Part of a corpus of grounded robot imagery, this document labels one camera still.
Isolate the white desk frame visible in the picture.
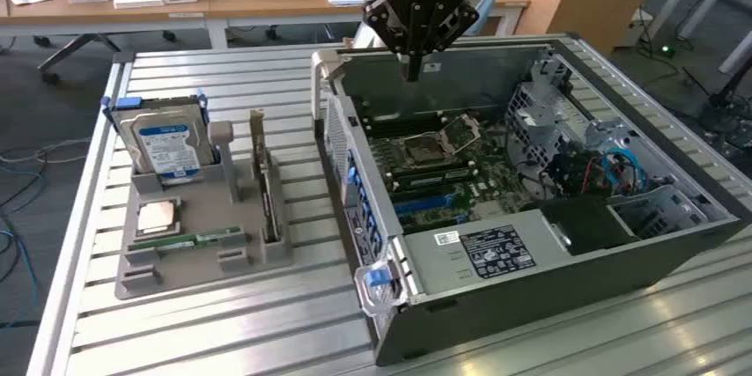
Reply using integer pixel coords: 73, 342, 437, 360
642, 0, 752, 73

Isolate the white wall box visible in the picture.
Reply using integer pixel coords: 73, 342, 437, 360
622, 8, 654, 48

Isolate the black floor stand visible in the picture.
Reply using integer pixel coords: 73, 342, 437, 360
683, 65, 752, 148

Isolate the silver disk bay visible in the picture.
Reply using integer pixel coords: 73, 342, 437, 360
603, 184, 715, 240

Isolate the dark grey PC case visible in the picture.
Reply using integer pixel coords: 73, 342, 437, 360
309, 32, 746, 368

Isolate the grey power supply unit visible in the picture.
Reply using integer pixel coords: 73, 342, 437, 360
401, 209, 574, 297

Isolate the hard disk in blue carrier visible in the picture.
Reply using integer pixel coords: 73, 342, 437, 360
99, 88, 213, 186

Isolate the black plastic shroud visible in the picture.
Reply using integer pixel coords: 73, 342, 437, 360
537, 197, 642, 257

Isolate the silver perforated drive cage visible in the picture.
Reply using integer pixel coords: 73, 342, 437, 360
502, 58, 594, 170

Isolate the blue floor cable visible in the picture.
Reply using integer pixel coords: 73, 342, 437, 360
0, 159, 45, 331

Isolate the red data wire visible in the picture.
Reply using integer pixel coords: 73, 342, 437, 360
578, 153, 606, 195

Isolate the green motherboard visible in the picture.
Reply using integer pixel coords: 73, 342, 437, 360
350, 105, 545, 236

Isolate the CPU socket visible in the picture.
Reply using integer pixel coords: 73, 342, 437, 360
401, 133, 447, 166

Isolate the black RAM slot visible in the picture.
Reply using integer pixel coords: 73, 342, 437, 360
362, 122, 441, 137
361, 114, 439, 129

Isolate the grey wheeled leg frame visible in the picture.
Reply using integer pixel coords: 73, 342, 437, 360
33, 32, 127, 85

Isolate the metal socket cover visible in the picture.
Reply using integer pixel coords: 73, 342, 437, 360
439, 112, 486, 152

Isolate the wooden office desk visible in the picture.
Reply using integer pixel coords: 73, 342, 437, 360
0, 0, 213, 49
207, 0, 533, 49

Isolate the blue data wire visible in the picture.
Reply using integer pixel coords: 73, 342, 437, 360
598, 146, 647, 195

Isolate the long expansion slot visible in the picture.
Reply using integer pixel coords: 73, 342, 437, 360
391, 194, 458, 215
390, 181, 463, 196

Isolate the silver CPU chip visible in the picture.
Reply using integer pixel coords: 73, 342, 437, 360
133, 199, 177, 234

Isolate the grey printed parts rack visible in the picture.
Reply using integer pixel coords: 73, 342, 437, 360
113, 119, 298, 301

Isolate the black Nvidia graphics card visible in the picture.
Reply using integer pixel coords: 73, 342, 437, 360
246, 107, 282, 246

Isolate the blue case latch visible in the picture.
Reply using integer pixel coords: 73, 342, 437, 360
362, 269, 391, 291

